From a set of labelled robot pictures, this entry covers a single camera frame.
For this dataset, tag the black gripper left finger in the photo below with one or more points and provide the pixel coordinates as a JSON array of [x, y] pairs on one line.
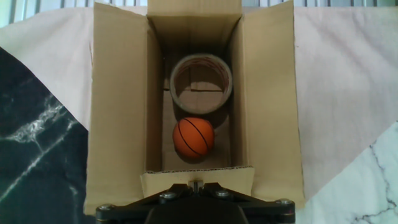
[[124, 213]]

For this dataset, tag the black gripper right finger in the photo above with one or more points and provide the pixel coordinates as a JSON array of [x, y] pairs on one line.
[[270, 213]]

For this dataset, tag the brown cardboard box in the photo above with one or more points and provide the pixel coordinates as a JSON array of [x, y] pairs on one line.
[[124, 109]]

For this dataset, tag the small orange basketball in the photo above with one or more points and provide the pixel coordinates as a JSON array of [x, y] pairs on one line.
[[194, 138]]

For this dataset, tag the marble pattern tablecloth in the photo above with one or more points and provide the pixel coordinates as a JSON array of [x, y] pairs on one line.
[[342, 77]]

